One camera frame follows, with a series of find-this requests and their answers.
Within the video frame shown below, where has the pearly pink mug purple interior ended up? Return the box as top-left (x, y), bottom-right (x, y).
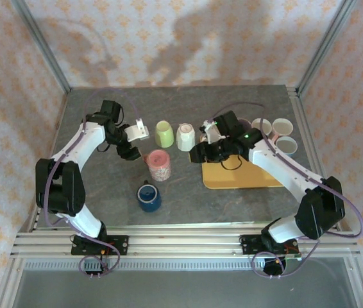
top-left (236, 117), bottom-right (253, 131)

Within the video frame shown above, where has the light blue mug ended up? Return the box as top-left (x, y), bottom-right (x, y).
top-left (251, 117), bottom-right (273, 137)

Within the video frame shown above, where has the white faceted mug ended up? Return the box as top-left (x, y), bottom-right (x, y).
top-left (176, 123), bottom-right (196, 151)

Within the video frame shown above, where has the light green mug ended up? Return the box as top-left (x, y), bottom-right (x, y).
top-left (155, 120), bottom-right (175, 148)

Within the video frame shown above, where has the pink patterned mug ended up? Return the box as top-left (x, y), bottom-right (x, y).
top-left (141, 150), bottom-right (172, 183)

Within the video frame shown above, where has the pink mug white interior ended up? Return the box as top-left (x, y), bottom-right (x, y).
top-left (271, 117), bottom-right (294, 142)

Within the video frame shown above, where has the blue floral mug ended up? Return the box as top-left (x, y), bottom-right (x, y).
top-left (276, 136), bottom-right (299, 158)

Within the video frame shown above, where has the dark blue mug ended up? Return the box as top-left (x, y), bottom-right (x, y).
top-left (136, 180), bottom-right (162, 213)

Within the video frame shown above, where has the yellow tray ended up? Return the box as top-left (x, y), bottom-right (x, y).
top-left (201, 141), bottom-right (287, 191)

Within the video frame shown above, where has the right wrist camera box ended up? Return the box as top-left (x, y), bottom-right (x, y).
top-left (200, 119), bottom-right (221, 144)

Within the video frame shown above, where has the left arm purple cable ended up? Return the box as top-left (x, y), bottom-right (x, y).
top-left (42, 87), bottom-right (140, 282)

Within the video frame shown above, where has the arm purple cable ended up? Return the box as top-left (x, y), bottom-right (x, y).
top-left (42, 87), bottom-right (140, 282)
top-left (211, 101), bottom-right (363, 279)

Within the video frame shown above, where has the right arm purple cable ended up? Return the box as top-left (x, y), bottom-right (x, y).
top-left (211, 101), bottom-right (363, 279)

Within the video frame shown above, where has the aluminium table side rail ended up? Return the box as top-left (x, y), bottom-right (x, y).
top-left (286, 85), bottom-right (344, 232)

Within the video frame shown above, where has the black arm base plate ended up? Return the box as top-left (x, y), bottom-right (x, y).
top-left (71, 235), bottom-right (130, 257)
top-left (239, 234), bottom-right (267, 256)

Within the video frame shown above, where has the aluminium frame rail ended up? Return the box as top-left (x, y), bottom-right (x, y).
top-left (10, 224), bottom-right (362, 259)

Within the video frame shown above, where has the aluminium frame corner post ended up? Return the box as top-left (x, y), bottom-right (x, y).
top-left (10, 0), bottom-right (72, 94)
top-left (296, 0), bottom-right (357, 97)

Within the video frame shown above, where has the grey slotted cable duct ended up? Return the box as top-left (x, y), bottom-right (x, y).
top-left (24, 260), bottom-right (266, 271)

